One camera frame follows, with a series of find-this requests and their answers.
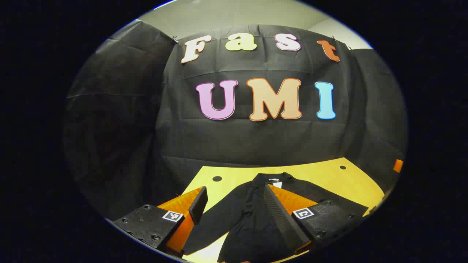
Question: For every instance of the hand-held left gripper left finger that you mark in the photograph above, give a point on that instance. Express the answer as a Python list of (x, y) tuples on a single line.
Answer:
[(198, 204)]

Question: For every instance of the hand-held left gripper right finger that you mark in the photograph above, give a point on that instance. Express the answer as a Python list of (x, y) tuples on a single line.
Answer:
[(281, 219)]

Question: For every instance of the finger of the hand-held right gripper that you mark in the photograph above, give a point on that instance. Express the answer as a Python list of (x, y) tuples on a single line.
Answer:
[(397, 165)]

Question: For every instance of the black buttoned coat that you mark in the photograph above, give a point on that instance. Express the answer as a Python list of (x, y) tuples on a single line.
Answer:
[(241, 204)]

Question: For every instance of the black backdrop cloth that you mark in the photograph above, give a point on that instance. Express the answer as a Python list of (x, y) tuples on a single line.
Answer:
[(256, 146)]

